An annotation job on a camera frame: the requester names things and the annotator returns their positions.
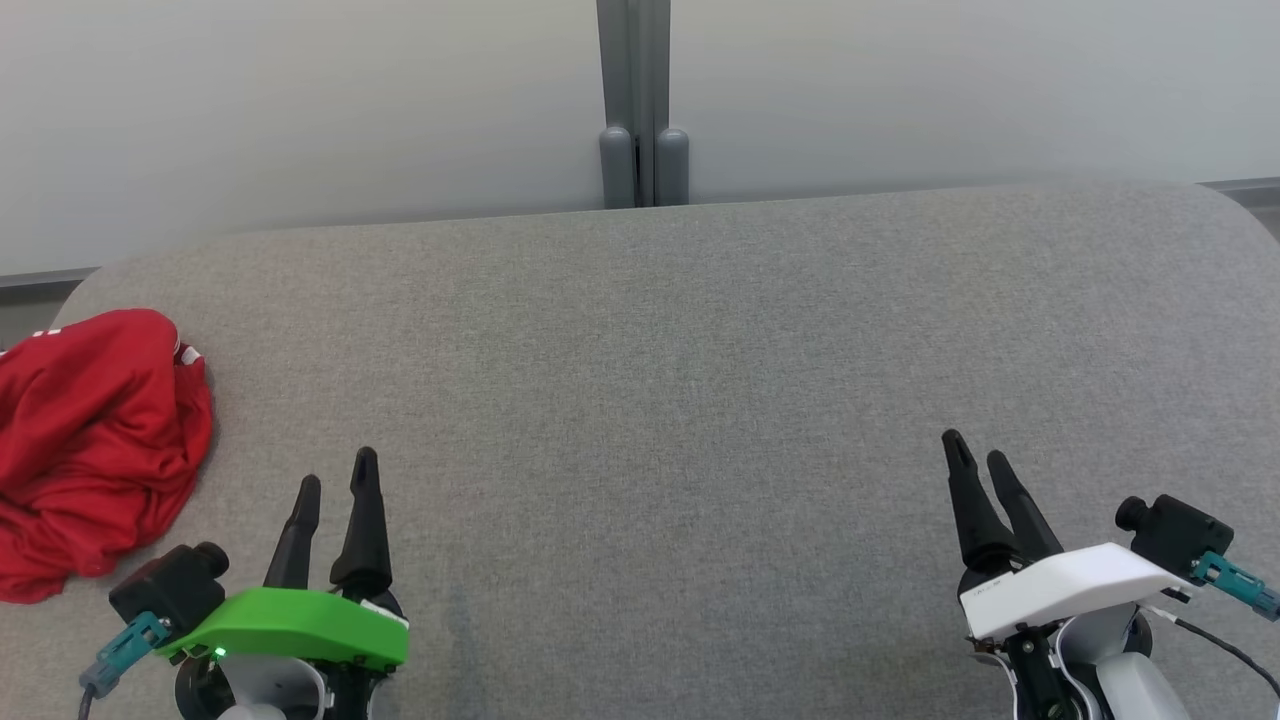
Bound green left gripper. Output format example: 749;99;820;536
155;447;411;720

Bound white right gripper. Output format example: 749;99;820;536
940;429;1197;720

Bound red t-shirt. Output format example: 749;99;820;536
0;340;215;606

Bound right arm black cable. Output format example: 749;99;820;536
1140;603;1280;701

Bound grey partition post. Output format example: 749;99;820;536
645;0;692;207
596;0;641;210

